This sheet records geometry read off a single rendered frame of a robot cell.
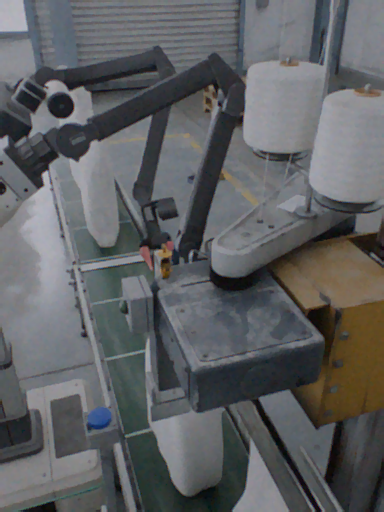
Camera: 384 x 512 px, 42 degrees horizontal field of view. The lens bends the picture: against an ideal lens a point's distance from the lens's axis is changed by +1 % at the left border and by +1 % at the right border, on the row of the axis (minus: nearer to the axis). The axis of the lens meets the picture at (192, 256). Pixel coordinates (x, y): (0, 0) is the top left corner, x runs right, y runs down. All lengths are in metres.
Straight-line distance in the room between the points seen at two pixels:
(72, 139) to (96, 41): 7.28
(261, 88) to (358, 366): 0.58
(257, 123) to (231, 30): 7.95
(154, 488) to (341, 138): 1.32
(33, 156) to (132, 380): 1.20
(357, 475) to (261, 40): 8.35
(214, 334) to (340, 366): 0.29
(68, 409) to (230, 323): 1.44
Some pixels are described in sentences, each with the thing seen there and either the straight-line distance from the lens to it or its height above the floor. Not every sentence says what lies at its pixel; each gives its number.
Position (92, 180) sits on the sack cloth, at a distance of 2.85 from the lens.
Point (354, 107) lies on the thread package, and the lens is 0.81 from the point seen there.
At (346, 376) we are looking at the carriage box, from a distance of 1.06.
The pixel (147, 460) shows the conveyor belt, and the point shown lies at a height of 0.38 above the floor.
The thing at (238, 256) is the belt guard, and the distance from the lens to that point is 0.89.
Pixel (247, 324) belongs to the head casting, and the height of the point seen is 1.34.
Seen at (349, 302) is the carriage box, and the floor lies 1.33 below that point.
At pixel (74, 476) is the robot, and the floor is 0.25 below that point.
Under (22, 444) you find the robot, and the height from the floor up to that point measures 0.30.
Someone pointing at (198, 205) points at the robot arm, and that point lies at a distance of 1.21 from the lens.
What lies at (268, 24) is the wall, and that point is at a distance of 9.31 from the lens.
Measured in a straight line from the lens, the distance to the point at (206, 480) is 1.70.
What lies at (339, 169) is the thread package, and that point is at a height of 1.58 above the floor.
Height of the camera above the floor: 1.88
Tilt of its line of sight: 31 degrees down
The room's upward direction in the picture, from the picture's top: straight up
